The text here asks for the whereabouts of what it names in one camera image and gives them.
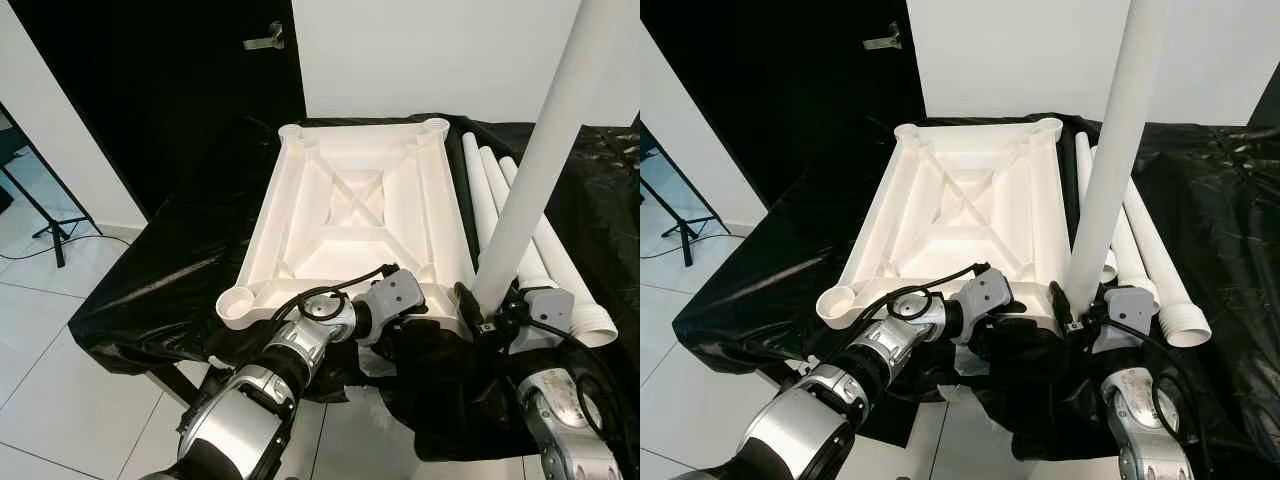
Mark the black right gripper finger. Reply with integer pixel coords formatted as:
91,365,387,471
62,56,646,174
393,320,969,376
1050,282,1079,339
455,282,487,341

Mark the black tripod stand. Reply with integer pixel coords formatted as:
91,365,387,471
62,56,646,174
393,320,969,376
0,165,101,269
640,160,726,269

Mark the black shiny table cover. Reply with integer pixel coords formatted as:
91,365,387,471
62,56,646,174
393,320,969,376
68,110,640,463
672,110,1280,466

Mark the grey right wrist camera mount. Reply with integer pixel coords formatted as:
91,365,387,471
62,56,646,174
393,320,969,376
505,287,576,356
1092,285,1159,356

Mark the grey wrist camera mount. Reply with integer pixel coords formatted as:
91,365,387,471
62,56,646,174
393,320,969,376
505,287,576,356
355,268,426,346
950,268,1013,346
1092,285,1159,356

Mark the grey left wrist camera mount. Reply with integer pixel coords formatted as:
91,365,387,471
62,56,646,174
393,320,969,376
950,268,1013,346
355,268,426,346

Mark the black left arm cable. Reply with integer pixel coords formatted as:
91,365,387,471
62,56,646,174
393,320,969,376
270,262,401,326
865,262,991,326

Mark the black wall pillar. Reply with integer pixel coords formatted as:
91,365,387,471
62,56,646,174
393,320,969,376
1247,70,1280,126

